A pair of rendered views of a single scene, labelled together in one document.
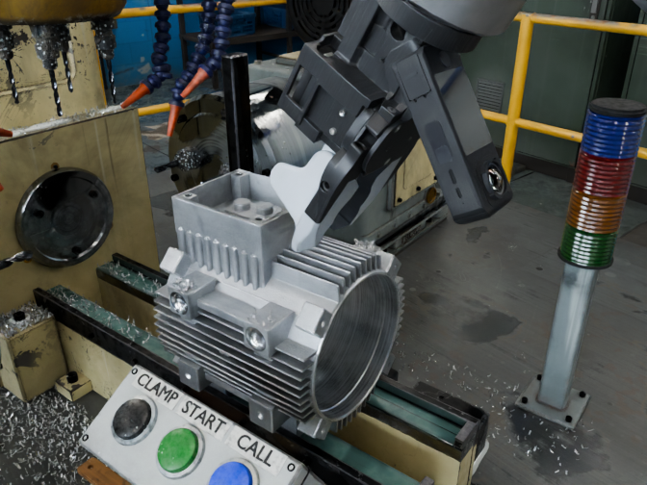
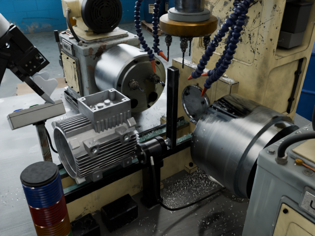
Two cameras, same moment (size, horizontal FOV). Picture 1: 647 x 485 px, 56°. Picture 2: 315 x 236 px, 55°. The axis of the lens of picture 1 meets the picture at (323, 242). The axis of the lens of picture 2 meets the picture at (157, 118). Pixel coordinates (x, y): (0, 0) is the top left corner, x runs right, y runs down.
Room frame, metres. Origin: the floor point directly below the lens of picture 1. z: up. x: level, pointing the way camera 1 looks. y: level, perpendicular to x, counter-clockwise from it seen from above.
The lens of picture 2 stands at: (0.95, -0.63, 1.54)
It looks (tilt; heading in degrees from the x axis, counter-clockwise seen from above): 31 degrees down; 106
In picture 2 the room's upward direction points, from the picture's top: straight up
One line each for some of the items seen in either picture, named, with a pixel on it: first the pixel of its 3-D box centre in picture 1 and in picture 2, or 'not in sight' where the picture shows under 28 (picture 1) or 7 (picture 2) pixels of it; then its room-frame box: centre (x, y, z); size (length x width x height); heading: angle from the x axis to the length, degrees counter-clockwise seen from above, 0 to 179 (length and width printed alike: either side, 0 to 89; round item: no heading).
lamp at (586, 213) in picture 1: (596, 206); (52, 222); (0.66, -0.32, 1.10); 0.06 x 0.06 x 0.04
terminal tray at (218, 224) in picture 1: (250, 226); (104, 110); (0.58, 0.08, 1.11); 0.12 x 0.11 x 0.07; 54
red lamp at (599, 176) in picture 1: (604, 169); (47, 204); (0.66, -0.32, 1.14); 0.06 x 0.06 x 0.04
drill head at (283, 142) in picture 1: (270, 154); (251, 150); (1.01, 0.09, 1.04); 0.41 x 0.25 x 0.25; 143
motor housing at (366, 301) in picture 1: (282, 314); (95, 141); (0.55, 0.04, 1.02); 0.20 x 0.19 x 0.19; 54
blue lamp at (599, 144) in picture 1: (612, 131); (42, 185); (0.66, -0.32, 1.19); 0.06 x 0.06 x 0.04
